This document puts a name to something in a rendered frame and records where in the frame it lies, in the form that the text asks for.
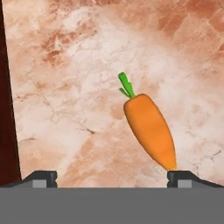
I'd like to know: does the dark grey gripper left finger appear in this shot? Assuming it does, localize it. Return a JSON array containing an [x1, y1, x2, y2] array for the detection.
[[2, 170, 59, 189]]

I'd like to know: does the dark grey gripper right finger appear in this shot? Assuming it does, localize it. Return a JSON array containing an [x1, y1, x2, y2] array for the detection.
[[166, 170, 224, 189]]

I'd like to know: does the orange carrot with green top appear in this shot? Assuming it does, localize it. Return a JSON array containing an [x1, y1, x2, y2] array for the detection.
[[117, 71, 178, 172]]

